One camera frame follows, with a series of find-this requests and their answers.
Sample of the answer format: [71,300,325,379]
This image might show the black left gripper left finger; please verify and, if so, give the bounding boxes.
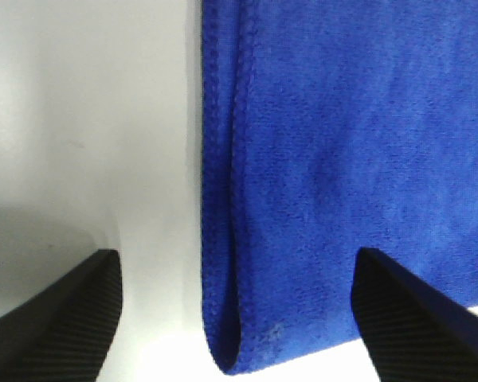
[0,249,123,381]

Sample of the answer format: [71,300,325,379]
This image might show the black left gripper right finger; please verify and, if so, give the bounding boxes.
[352,248,478,381]

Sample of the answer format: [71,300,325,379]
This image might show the blue microfibre towel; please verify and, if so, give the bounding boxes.
[202,1,478,375]

